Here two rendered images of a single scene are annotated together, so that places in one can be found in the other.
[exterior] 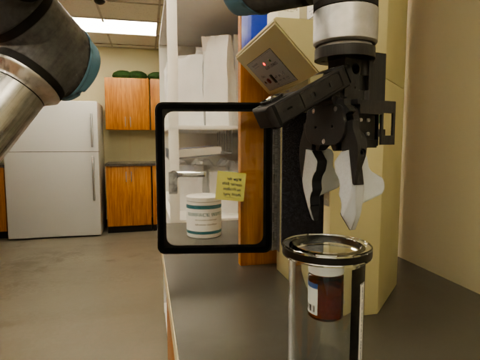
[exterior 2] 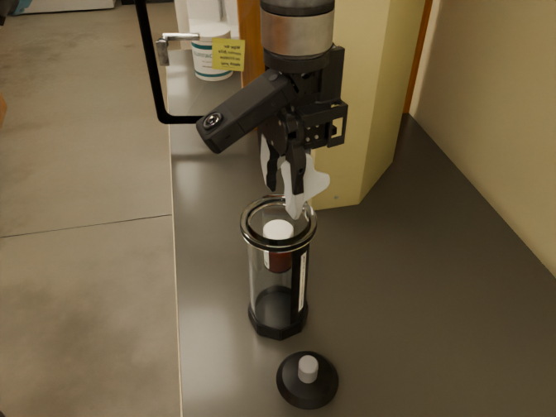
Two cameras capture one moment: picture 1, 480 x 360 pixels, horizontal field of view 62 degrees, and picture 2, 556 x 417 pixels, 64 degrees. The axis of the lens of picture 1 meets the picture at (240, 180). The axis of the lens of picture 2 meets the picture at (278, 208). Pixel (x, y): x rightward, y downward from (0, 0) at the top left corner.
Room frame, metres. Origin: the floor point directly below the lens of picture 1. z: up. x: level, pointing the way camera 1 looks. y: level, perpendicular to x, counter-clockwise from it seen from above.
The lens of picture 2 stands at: (0.02, -0.12, 1.58)
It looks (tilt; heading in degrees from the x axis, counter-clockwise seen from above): 41 degrees down; 1
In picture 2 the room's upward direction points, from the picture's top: straight up
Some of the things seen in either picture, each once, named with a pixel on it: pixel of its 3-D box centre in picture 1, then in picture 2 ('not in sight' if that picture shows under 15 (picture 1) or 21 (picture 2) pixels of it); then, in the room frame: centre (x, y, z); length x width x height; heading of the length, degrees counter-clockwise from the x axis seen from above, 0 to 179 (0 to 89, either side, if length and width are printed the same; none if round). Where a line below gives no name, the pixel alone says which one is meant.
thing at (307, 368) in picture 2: not in sight; (307, 375); (0.35, -0.15, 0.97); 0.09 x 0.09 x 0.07
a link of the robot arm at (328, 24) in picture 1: (343, 33); (295, 27); (0.50, -0.12, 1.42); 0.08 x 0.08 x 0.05
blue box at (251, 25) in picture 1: (266, 28); not in sight; (0.98, -0.06, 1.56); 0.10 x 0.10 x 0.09; 13
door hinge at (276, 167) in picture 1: (276, 178); not in sight; (1.05, -0.10, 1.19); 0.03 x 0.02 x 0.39; 13
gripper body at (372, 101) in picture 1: (348, 101); (300, 98); (0.50, -0.13, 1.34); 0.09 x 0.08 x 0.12; 118
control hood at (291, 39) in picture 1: (276, 63); not in sight; (0.90, -0.08, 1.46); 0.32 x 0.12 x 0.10; 13
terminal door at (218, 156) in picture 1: (214, 178); (209, 47); (1.05, 0.07, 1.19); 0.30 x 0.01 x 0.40; 93
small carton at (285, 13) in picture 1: (283, 20); not in sight; (0.86, -0.09, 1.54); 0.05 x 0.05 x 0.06; 21
